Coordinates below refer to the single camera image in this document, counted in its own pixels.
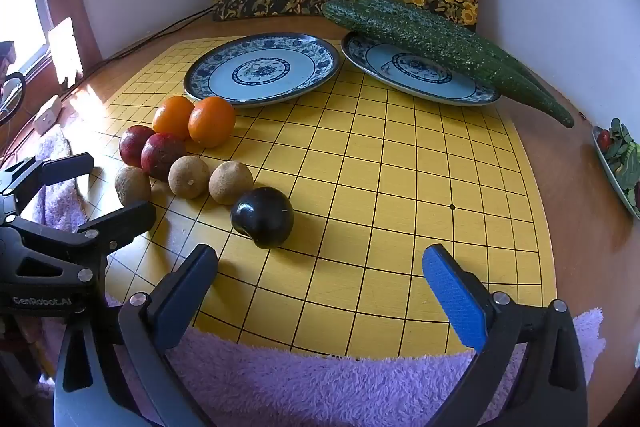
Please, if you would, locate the black looped hose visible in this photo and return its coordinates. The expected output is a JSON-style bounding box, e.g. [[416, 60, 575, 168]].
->
[[0, 74, 27, 126]]

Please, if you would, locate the yellow grid game board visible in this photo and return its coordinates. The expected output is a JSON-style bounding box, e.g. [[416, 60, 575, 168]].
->
[[95, 38, 558, 358]]

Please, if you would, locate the small dish of toy vegetables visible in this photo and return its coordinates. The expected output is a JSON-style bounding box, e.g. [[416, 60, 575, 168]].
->
[[592, 118, 640, 222]]

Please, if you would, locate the brown longan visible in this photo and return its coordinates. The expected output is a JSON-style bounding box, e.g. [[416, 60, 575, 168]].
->
[[114, 167, 152, 206], [168, 155, 211, 199], [208, 160, 255, 206]]

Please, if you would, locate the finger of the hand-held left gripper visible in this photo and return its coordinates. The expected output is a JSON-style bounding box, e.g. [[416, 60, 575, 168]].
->
[[0, 201, 157, 261], [0, 152, 95, 221]]

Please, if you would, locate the purple fluffy towel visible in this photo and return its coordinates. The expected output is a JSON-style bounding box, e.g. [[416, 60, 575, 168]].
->
[[35, 122, 607, 427]]

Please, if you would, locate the red apple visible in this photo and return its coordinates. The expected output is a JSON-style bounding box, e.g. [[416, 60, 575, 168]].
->
[[140, 133, 187, 182], [119, 125, 156, 168]]

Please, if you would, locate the orange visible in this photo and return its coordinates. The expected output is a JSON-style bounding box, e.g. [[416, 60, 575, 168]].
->
[[188, 96, 237, 148], [152, 96, 196, 141]]

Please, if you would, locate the blue patterned round plate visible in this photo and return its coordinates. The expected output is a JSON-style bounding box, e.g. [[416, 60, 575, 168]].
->
[[183, 32, 344, 108], [341, 32, 502, 106]]

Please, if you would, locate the bright window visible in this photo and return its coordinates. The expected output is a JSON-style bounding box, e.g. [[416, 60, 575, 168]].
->
[[0, 0, 56, 72]]

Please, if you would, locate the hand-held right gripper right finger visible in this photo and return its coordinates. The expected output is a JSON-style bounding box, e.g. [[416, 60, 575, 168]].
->
[[421, 243, 590, 427]]

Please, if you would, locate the black cable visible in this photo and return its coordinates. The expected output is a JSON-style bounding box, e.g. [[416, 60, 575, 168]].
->
[[60, 4, 217, 100]]

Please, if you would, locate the green bumpy cucumber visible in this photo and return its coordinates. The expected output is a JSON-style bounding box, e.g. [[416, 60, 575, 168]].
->
[[350, 0, 556, 100], [321, 0, 575, 128]]

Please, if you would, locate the black plum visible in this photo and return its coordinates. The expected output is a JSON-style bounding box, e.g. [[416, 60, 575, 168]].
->
[[230, 187, 295, 250]]

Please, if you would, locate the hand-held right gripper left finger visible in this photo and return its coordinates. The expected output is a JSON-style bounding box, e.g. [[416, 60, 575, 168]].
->
[[52, 243, 219, 427]]

